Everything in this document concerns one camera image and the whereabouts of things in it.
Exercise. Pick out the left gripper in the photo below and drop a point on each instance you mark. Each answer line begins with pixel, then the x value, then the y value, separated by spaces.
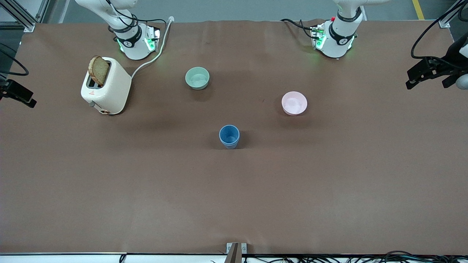
pixel 453 62

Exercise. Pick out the blue plastic cup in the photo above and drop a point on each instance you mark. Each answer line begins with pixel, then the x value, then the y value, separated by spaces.
pixel 229 147
pixel 229 136

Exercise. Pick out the brown bread slice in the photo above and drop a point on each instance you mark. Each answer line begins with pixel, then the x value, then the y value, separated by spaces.
pixel 98 70

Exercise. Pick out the cream white toaster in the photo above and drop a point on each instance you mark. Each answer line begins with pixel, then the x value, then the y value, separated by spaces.
pixel 109 93

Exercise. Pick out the pink bowl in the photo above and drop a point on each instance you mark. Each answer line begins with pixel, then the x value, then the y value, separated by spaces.
pixel 294 103

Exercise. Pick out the green bowl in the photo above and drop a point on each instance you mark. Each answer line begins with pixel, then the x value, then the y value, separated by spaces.
pixel 197 78

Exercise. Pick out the aluminium frame profile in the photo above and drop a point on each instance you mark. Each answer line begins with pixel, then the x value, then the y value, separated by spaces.
pixel 25 22
pixel 448 20

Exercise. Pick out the aluminium frame post with bracket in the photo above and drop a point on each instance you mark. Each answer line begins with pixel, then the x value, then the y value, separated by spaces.
pixel 236 252

